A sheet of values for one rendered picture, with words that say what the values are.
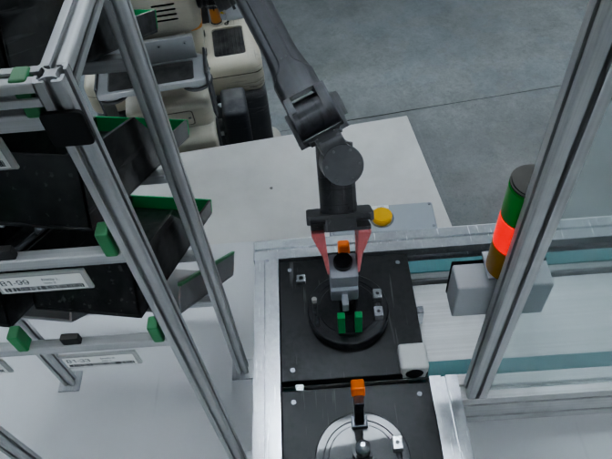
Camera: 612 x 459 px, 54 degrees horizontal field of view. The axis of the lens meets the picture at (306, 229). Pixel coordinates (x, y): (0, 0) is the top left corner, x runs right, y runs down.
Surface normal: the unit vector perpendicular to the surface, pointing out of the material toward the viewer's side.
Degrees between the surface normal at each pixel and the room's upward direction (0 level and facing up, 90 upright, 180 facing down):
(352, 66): 0
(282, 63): 44
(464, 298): 90
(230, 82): 90
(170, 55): 90
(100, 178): 90
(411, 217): 0
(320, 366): 0
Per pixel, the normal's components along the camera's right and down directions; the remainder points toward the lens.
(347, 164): 0.07, 0.21
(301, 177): -0.07, -0.62
